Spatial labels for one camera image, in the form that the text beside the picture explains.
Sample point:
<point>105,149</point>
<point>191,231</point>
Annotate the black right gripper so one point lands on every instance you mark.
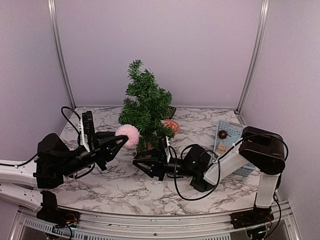
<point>158,165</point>

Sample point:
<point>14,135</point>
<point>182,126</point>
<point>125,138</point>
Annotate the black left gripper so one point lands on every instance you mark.
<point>109,151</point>

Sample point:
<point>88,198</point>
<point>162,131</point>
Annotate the pink pompom ornament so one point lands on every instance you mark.
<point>131,132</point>

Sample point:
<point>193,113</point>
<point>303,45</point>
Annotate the small green christmas tree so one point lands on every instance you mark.
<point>145,106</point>

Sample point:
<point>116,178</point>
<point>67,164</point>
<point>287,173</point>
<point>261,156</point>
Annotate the copper bauble ornament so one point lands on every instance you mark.
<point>222,134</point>

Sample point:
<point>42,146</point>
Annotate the light blue perforated basket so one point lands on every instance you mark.
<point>234,132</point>

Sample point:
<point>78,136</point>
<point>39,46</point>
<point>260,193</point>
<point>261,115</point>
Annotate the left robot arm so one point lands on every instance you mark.
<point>29,183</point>

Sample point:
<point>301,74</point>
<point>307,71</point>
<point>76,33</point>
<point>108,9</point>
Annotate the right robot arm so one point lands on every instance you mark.
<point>265,150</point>

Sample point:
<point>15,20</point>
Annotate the orange white patterned bowl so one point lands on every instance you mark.
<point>171,124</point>

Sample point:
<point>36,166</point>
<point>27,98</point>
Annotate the black floral square plate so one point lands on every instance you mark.
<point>171,112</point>

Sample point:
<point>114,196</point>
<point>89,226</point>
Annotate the beige fabric ornament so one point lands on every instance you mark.
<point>221,148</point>

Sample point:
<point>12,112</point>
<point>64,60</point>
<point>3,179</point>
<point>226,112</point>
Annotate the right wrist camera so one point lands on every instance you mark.
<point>163,146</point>

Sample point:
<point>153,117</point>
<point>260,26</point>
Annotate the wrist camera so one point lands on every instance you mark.
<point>163,146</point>
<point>87,130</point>

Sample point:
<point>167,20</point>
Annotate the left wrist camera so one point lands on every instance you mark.
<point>87,130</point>

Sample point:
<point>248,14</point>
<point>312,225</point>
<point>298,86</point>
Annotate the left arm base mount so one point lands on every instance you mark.
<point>50,211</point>

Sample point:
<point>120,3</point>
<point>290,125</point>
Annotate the front aluminium rail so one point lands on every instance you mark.
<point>92,225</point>

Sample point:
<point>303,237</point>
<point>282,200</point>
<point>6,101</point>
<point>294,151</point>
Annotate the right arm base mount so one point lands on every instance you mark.
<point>252,217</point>

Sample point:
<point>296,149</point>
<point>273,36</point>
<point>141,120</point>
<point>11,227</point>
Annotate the left aluminium frame post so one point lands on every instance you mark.
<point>59,51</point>

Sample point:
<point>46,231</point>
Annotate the aluminium frame post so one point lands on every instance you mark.
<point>59,51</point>
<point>260,33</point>

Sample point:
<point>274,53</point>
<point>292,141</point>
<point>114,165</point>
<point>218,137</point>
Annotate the right aluminium frame post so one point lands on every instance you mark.
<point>260,33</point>

